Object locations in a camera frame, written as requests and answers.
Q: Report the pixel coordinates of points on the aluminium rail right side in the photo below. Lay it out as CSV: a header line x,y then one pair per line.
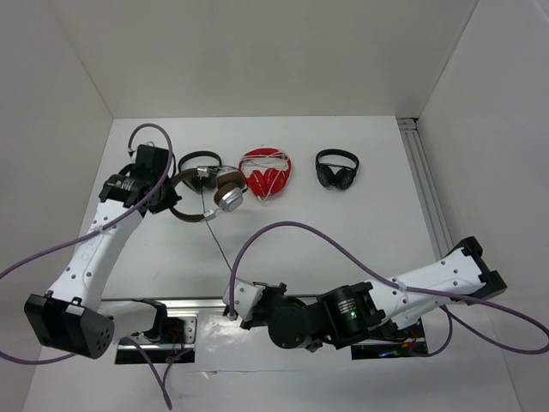
x,y
425,186

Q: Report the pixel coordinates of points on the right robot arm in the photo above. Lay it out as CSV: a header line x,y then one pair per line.
x,y
373,309

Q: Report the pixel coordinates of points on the left black headphones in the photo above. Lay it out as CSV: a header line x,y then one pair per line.
x,y
202,159

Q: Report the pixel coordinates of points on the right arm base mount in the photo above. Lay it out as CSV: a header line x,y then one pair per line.
x,y
405,343

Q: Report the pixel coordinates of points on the red headphones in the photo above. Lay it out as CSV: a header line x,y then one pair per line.
x,y
267,171

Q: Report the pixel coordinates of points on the aluminium rail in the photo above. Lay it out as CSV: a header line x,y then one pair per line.
x,y
188,304
425,186

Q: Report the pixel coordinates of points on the right black headphones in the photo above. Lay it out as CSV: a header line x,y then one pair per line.
x,y
334,175

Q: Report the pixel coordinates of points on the aluminium rail front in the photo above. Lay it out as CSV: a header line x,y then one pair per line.
x,y
188,304

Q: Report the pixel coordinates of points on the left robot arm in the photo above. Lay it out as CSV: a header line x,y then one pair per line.
x,y
70,316

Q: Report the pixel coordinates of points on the brown silver headphones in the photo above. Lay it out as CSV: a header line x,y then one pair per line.
x,y
229,186

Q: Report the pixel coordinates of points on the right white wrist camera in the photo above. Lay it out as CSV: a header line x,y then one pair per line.
x,y
246,297

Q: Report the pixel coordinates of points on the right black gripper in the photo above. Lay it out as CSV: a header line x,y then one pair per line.
x,y
268,289

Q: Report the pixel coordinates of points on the black headphones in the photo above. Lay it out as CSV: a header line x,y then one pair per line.
x,y
202,159
334,175

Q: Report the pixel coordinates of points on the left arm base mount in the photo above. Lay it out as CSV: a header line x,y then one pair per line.
x,y
173,340

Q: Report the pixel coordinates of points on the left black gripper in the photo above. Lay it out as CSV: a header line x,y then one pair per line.
x,y
170,200

